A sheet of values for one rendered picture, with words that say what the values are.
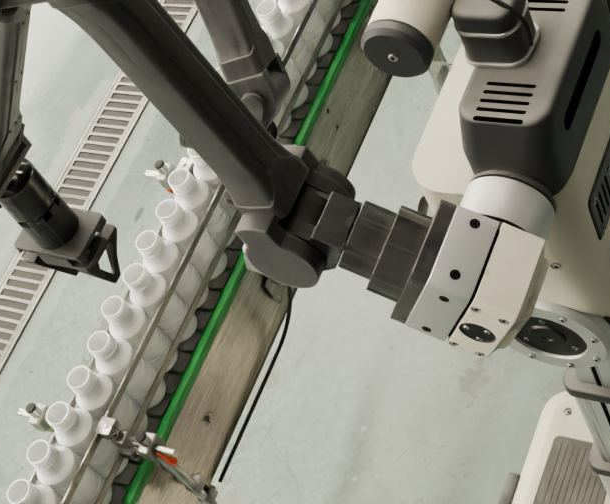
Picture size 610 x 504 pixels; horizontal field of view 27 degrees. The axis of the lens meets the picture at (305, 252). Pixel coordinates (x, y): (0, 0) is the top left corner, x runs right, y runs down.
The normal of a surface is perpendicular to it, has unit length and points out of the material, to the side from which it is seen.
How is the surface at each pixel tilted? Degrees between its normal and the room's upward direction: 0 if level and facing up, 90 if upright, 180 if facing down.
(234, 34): 58
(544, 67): 0
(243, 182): 83
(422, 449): 0
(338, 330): 0
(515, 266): 30
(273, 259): 89
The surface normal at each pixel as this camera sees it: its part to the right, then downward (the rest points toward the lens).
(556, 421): -0.36, -0.54
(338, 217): 0.11, -0.41
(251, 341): 0.85, 0.13
